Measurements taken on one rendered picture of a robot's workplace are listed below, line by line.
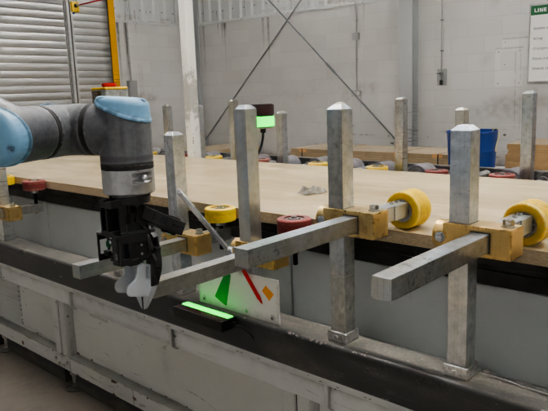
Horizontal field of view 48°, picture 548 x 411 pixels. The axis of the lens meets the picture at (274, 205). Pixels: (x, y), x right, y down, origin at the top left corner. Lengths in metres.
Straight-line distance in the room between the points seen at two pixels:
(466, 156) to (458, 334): 0.30
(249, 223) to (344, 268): 0.26
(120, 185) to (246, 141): 0.36
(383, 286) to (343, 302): 0.44
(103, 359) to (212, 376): 0.65
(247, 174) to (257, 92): 9.40
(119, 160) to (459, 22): 7.95
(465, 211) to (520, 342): 0.37
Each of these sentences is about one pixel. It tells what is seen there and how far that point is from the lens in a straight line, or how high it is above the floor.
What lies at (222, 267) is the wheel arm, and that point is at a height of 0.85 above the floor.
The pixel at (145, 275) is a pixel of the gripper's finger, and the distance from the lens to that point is 1.12.
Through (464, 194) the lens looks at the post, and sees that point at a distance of 1.04.
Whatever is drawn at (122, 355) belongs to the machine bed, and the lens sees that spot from 2.41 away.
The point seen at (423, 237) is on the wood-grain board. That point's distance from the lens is 1.28.
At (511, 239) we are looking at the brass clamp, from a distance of 1.02.
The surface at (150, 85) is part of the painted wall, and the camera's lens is 11.13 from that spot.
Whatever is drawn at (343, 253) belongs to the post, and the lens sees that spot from 1.19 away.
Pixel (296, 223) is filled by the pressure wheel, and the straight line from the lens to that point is 1.38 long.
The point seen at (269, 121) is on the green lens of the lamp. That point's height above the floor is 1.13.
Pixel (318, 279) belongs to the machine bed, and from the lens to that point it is 1.54.
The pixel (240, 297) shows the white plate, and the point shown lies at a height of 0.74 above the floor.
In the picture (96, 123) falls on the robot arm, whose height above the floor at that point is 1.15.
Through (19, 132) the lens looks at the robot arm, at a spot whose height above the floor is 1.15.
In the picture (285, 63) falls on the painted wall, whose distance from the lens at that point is 10.31.
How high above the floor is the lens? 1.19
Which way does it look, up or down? 10 degrees down
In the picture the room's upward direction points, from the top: 2 degrees counter-clockwise
